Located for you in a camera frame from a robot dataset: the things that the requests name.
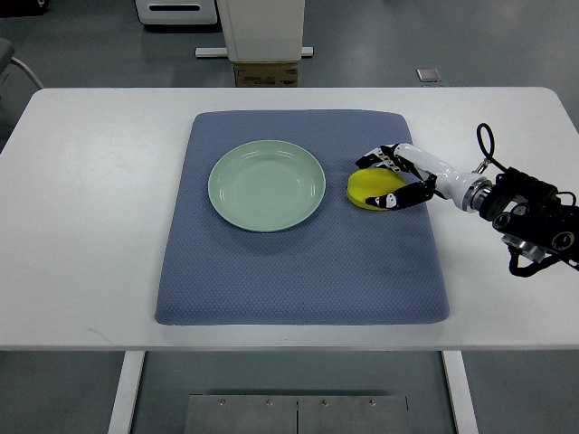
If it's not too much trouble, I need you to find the white pedestal foot bar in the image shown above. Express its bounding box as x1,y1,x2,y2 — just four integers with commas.
195,46,314,59

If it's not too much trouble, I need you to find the yellow starfruit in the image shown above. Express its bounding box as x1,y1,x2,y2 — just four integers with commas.
346,167,407,212

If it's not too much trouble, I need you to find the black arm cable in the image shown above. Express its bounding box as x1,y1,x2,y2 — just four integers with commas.
476,122,510,173

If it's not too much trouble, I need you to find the white pedestal column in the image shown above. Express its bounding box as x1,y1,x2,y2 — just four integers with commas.
217,0,305,63

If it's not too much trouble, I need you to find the grey floor socket plate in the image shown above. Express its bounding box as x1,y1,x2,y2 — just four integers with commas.
415,68,441,83

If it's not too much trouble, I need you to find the metal base plate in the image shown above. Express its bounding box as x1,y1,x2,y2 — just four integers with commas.
185,394,411,433

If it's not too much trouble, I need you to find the grey chair at left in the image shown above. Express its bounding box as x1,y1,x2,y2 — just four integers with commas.
1,38,44,90

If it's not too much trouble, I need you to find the brown cardboard box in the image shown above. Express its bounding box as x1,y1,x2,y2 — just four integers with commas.
233,61,299,88

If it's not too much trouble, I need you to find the white table frame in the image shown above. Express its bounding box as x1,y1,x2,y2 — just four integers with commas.
108,351,479,433

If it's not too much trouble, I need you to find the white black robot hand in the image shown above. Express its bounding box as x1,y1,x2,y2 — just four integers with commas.
356,143,492,212

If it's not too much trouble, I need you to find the white machine with slot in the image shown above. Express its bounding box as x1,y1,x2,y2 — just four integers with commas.
135,0,218,25

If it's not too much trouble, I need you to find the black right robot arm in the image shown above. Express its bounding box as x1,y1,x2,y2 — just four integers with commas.
470,167,578,278

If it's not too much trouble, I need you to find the pale green plate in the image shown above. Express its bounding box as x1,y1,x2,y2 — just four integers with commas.
207,140,326,232

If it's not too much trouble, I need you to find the blue quilted mat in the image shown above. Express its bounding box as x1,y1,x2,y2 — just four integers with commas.
155,109,450,326

